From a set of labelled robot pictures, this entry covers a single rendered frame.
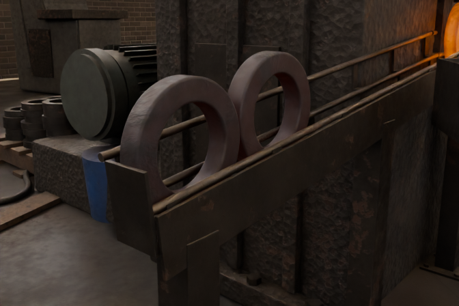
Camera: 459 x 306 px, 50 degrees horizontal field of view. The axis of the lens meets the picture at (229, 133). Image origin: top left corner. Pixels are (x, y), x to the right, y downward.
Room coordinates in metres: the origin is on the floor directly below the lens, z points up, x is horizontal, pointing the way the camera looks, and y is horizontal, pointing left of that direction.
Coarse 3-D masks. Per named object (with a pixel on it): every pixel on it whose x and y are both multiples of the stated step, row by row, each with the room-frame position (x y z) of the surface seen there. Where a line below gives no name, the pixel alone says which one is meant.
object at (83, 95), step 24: (96, 48) 2.03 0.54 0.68; (120, 48) 2.06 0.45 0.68; (144, 48) 2.16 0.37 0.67; (72, 72) 2.03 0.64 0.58; (96, 72) 1.92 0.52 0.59; (120, 72) 1.94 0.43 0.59; (144, 72) 2.01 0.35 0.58; (72, 96) 2.04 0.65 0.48; (96, 96) 1.92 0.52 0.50; (120, 96) 1.90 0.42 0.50; (72, 120) 2.05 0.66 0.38; (96, 120) 1.93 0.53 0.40; (120, 120) 1.92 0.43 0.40; (48, 144) 2.14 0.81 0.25; (72, 144) 2.13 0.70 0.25; (96, 144) 2.13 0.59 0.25; (120, 144) 2.09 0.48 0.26; (48, 168) 2.11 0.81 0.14; (72, 168) 1.98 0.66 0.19; (48, 192) 2.12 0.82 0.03; (72, 192) 1.99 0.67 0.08
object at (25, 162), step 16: (16, 112) 2.62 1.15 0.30; (32, 112) 2.46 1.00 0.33; (48, 112) 2.29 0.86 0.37; (64, 112) 2.29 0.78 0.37; (16, 128) 2.62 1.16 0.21; (32, 128) 2.46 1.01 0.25; (48, 128) 2.30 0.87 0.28; (64, 128) 2.30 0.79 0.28; (0, 144) 2.55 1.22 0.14; (16, 144) 2.57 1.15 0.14; (0, 160) 2.67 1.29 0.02; (16, 160) 2.54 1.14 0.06; (32, 160) 2.30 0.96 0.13; (16, 176) 2.43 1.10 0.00
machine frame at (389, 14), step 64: (192, 0) 1.46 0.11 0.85; (256, 0) 1.31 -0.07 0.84; (320, 0) 1.18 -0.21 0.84; (384, 0) 1.18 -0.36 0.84; (448, 0) 1.52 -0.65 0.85; (192, 64) 1.46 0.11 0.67; (320, 64) 1.18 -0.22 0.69; (384, 64) 1.20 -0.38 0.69; (192, 128) 1.47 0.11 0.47; (256, 128) 1.29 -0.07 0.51; (320, 192) 1.17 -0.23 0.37; (256, 256) 1.30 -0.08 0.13; (320, 256) 1.16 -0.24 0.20
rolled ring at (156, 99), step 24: (144, 96) 0.57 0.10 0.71; (168, 96) 0.57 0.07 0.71; (192, 96) 0.60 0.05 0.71; (216, 96) 0.63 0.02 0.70; (144, 120) 0.55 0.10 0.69; (216, 120) 0.65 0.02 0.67; (144, 144) 0.54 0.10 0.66; (216, 144) 0.66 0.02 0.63; (144, 168) 0.54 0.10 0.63; (216, 168) 0.64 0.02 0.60; (168, 192) 0.57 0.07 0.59
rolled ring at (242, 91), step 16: (256, 64) 0.71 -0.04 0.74; (272, 64) 0.73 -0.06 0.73; (288, 64) 0.76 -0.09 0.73; (240, 80) 0.69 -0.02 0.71; (256, 80) 0.70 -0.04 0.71; (288, 80) 0.78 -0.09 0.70; (304, 80) 0.79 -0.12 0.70; (240, 96) 0.68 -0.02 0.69; (256, 96) 0.70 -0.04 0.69; (288, 96) 0.80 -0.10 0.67; (304, 96) 0.79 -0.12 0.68; (240, 112) 0.67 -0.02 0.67; (288, 112) 0.80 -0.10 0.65; (304, 112) 0.79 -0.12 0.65; (240, 128) 0.67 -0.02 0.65; (288, 128) 0.79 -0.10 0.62; (240, 144) 0.68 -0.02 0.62; (256, 144) 0.70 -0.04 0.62; (272, 144) 0.77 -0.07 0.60; (240, 160) 0.71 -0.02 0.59
